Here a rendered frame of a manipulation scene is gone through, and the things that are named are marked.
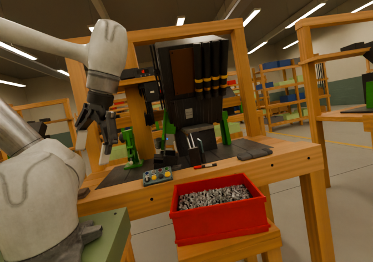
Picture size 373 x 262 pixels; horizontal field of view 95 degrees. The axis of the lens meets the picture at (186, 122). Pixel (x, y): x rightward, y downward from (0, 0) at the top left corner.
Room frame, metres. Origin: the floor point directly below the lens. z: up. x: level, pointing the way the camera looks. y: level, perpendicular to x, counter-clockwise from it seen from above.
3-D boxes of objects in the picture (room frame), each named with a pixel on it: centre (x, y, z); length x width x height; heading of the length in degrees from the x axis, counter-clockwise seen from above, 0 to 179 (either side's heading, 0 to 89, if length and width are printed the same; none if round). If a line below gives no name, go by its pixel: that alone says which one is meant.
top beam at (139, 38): (1.50, 0.09, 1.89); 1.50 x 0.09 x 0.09; 98
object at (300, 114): (5.89, -3.75, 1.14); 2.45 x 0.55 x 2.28; 99
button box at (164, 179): (0.88, 0.20, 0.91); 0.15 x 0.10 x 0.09; 98
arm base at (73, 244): (0.44, 0.40, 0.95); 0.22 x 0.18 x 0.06; 107
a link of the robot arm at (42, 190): (0.44, 0.42, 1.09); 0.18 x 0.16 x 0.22; 21
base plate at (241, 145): (1.20, 0.05, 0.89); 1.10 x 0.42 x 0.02; 98
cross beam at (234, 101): (1.57, 0.10, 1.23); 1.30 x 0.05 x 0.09; 98
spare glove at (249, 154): (0.98, -0.35, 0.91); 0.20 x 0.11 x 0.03; 95
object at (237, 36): (1.50, 0.09, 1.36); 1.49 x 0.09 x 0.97; 98
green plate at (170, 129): (1.13, 0.12, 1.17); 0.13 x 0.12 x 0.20; 98
